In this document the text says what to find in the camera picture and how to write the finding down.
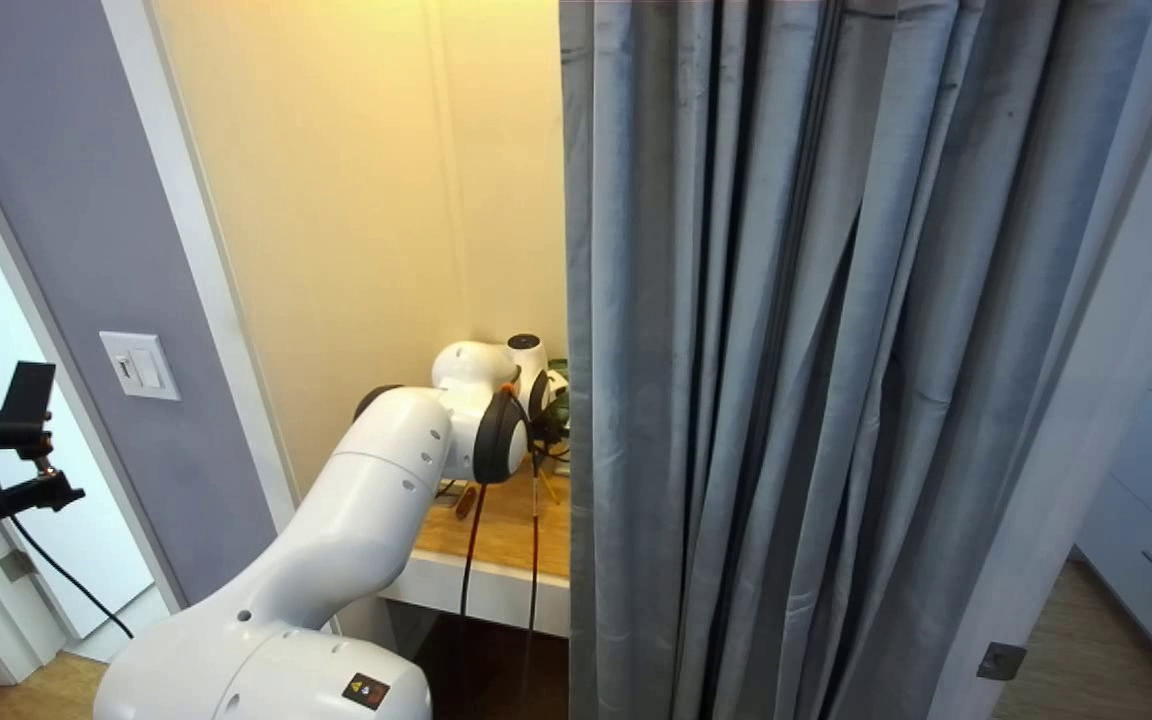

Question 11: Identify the grey curtain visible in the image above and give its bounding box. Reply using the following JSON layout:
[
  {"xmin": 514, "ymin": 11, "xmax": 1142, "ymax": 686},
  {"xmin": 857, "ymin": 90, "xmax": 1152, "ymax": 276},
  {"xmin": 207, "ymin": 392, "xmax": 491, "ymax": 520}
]
[{"xmin": 554, "ymin": 0, "xmax": 1152, "ymax": 720}]

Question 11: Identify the metal door strike plate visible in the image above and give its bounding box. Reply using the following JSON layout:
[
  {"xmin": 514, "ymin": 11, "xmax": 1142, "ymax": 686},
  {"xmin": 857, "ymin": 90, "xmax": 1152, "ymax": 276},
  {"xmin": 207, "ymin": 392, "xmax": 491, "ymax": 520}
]
[{"xmin": 975, "ymin": 640, "xmax": 1028, "ymax": 683}]

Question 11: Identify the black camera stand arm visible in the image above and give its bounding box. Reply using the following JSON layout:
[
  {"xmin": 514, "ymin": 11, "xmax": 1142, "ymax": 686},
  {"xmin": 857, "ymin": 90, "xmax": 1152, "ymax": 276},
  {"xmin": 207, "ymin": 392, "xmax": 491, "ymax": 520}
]
[{"xmin": 0, "ymin": 450, "xmax": 89, "ymax": 548}]

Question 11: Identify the black camera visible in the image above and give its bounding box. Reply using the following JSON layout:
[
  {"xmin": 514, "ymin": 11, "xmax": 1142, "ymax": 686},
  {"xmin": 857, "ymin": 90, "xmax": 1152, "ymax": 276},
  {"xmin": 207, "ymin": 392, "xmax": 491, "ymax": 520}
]
[{"xmin": 0, "ymin": 355, "xmax": 59, "ymax": 459}]

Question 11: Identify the black camera cable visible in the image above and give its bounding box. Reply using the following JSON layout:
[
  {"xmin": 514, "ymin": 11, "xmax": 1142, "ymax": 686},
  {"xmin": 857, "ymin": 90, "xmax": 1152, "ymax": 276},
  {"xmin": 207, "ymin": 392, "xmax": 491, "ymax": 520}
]
[{"xmin": 0, "ymin": 413, "xmax": 140, "ymax": 644}]

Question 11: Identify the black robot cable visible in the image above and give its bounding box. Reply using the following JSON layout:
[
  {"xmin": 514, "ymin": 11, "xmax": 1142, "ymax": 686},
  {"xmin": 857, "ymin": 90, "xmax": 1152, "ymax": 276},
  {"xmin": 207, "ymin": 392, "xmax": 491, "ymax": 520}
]
[{"xmin": 455, "ymin": 379, "xmax": 554, "ymax": 631}]

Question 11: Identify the white light switch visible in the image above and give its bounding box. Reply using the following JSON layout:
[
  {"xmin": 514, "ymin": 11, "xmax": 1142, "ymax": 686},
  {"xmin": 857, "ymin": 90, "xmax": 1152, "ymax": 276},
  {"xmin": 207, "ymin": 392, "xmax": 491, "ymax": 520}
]
[{"xmin": 94, "ymin": 326, "xmax": 183, "ymax": 403}]

